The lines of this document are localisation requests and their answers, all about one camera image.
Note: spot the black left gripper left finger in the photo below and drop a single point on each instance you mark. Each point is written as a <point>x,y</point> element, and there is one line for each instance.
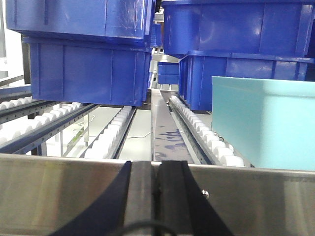
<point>104,215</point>

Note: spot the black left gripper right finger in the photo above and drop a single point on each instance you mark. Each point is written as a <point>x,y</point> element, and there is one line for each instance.
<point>181,204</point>

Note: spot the light cyan plastic bin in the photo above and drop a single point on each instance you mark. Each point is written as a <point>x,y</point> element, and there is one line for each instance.
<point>270,122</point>

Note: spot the white roller track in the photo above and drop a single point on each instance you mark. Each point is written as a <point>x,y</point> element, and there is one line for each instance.
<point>209,147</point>
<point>109,142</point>

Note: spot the steel lane divider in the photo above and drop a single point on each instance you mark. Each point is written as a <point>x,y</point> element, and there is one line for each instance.
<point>166,140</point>

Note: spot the white roller track left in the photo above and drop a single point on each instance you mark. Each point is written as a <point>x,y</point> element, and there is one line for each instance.
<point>109,142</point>

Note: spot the distant blue bin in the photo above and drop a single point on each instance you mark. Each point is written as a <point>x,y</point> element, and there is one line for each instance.
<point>168,73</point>

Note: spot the lower right blue bin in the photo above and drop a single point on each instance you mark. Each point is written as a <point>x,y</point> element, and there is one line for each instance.
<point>198,67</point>

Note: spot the lower left blue bin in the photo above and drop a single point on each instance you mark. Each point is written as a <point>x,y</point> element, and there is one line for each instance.
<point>88,72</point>

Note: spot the upper left blue bin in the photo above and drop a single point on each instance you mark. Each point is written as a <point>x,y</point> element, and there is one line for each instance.
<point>115,20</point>

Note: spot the upper right blue bin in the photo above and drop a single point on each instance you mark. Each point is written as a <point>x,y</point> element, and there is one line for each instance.
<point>271,27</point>

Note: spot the steel shelf front rail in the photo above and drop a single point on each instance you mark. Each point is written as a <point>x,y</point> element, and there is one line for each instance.
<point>39,195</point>

